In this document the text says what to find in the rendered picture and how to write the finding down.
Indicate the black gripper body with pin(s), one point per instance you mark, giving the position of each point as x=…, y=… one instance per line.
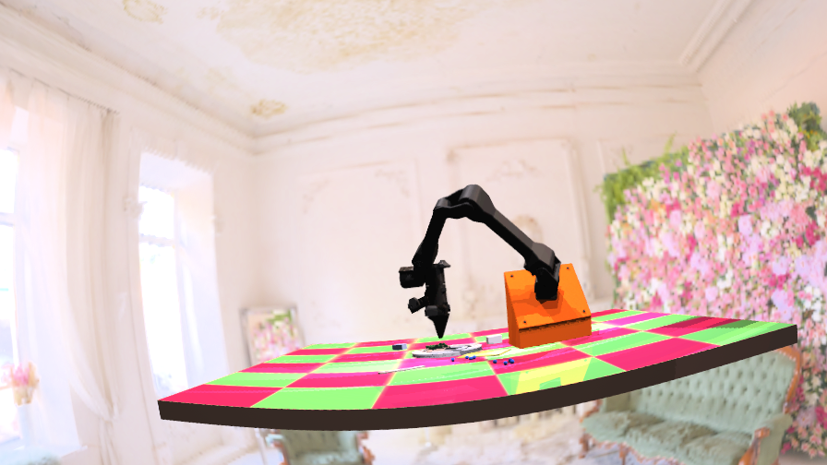
x=438, y=300

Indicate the white round tray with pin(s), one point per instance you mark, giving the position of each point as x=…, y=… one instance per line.
x=451, y=350

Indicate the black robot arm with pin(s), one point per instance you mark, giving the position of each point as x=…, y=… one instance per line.
x=475, y=204

